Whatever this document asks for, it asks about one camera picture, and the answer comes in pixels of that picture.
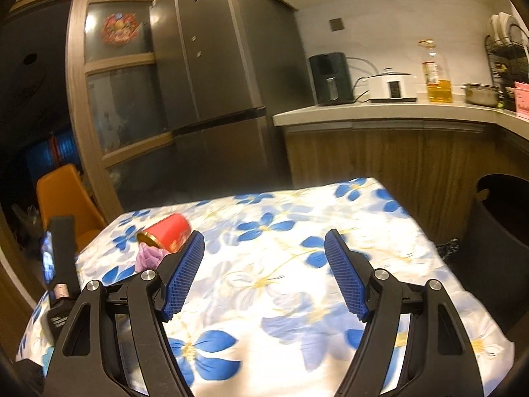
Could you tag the blue floral tablecloth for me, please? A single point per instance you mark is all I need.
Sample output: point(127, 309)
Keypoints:
point(264, 315)

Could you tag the red door decoration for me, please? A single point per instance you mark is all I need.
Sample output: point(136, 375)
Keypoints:
point(119, 28)

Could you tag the black dish rack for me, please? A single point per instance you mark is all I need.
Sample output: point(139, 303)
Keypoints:
point(506, 48)

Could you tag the cooking oil bottle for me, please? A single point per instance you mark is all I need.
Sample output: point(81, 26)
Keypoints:
point(435, 71)

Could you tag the pink utensil holder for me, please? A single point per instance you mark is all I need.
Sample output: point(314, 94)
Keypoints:
point(522, 99)

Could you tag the white rice cooker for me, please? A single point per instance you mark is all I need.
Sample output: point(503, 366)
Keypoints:
point(392, 86)

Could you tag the wooden glass door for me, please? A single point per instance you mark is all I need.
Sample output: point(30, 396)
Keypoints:
point(118, 117)

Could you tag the stainless steel bowl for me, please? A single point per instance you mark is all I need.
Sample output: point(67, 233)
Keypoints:
point(481, 94)

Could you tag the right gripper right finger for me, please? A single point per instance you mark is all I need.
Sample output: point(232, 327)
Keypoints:
point(438, 360)

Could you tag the black air fryer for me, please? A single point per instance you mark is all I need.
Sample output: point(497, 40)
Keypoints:
point(331, 79)

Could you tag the orange chair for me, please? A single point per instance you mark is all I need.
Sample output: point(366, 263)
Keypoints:
point(62, 193)

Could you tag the red paper cup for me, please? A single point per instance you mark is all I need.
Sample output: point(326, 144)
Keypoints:
point(169, 233)

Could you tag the black trash bin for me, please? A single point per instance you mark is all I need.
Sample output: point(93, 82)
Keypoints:
point(495, 248)

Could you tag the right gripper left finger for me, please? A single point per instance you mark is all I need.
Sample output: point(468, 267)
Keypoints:
point(87, 360)

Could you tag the wall power outlet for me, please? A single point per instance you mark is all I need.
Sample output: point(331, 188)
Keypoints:
point(336, 24)

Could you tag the dark grey refrigerator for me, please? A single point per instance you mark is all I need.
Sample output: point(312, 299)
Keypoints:
point(226, 69)

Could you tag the purple plastic bag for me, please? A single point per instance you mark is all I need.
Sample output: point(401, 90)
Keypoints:
point(148, 257)

